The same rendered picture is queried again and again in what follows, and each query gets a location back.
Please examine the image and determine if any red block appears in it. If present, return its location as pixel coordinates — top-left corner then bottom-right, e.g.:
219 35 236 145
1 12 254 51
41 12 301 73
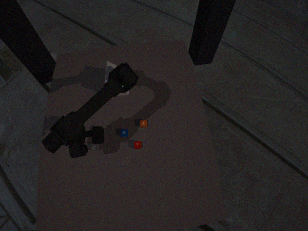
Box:
134 141 142 149

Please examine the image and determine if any orange block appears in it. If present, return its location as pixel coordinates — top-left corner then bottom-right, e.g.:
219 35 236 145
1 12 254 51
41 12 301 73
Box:
140 120 147 128

